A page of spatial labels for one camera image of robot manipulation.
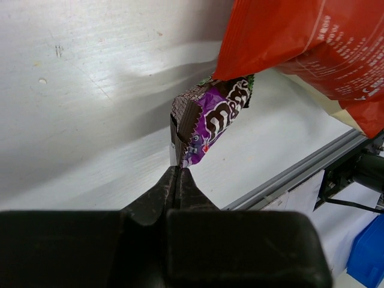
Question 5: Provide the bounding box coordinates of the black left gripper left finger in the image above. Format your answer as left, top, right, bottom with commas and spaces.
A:
1, 166, 177, 287

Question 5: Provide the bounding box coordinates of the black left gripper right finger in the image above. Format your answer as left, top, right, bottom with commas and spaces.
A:
166, 169, 333, 287

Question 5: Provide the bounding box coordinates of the purple M&M's packet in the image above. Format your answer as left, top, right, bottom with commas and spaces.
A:
170, 74, 254, 168

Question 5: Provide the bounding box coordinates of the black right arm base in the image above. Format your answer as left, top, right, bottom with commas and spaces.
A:
314, 133, 383, 214

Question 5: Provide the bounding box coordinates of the large red chips bag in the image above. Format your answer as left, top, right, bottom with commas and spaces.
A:
214, 1, 383, 138

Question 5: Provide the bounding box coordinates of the white front cover board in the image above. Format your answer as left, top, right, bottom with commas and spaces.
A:
262, 170, 377, 279

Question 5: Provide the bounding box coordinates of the blue plastic bin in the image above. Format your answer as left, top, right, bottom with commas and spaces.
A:
346, 214, 384, 288

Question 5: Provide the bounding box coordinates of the aluminium front table rail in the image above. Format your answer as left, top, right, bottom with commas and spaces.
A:
223, 130, 383, 211

